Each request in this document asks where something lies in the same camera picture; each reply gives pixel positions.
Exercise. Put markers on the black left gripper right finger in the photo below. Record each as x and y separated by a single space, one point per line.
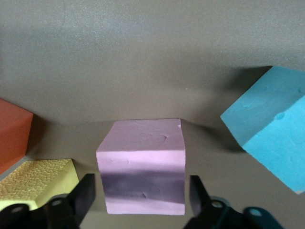
207 210

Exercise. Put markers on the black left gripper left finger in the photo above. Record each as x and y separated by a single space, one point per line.
69 210

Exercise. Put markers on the light pink foam cube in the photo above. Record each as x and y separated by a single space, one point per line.
143 148

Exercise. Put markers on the blue foam cube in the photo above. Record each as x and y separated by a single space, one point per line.
274 124

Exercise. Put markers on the yellow foam cube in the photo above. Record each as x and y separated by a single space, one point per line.
35 176

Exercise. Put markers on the orange foam cube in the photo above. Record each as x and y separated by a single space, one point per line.
12 133

